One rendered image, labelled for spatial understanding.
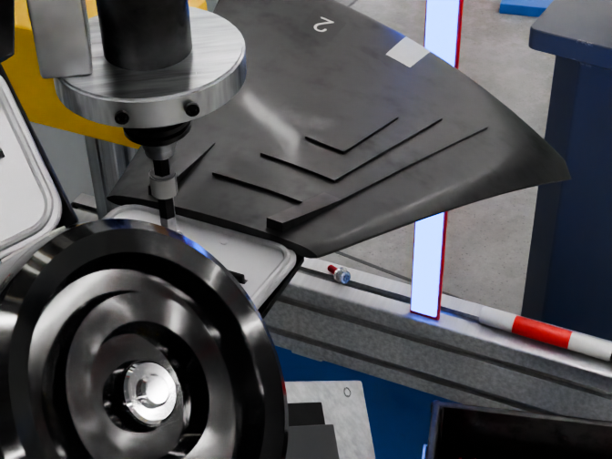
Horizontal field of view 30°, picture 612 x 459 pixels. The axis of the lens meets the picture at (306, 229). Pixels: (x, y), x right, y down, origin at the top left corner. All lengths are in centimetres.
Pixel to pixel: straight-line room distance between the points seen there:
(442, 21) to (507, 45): 230
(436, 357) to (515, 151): 35
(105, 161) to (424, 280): 29
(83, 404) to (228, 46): 14
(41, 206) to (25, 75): 53
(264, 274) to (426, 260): 43
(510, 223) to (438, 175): 187
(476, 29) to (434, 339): 225
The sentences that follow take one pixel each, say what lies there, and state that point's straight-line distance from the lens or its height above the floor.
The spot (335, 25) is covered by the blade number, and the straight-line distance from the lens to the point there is 66.
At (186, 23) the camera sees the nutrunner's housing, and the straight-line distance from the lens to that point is 41.
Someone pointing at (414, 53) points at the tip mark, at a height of 116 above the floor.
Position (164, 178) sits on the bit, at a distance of 45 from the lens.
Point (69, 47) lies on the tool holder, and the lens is 40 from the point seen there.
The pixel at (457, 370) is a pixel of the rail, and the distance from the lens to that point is 95.
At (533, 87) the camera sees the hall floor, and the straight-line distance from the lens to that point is 289.
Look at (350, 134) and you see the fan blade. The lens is 56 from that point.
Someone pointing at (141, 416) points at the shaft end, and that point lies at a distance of 37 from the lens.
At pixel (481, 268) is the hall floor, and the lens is 232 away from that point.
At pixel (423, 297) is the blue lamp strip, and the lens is 91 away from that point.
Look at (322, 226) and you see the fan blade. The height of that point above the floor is 118.
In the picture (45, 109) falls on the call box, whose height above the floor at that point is 100.
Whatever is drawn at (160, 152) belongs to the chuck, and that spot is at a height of 125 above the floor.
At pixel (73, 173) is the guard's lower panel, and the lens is 174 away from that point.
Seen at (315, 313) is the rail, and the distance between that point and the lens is 97.
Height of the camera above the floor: 149
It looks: 39 degrees down
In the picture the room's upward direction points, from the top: 1 degrees counter-clockwise
